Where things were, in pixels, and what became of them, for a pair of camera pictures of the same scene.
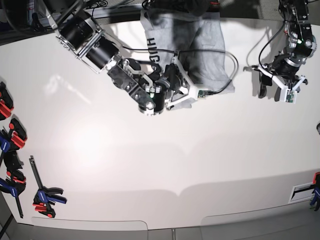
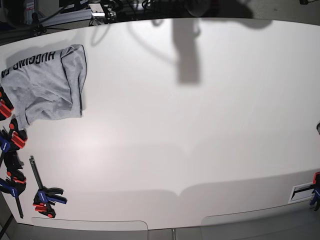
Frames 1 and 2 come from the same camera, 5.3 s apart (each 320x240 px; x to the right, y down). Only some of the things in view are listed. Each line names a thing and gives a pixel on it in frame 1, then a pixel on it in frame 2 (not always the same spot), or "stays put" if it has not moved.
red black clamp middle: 18,135 stays put
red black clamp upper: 6,102 stays put
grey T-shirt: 197,40 to 48,85
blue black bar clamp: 42,202 stays put
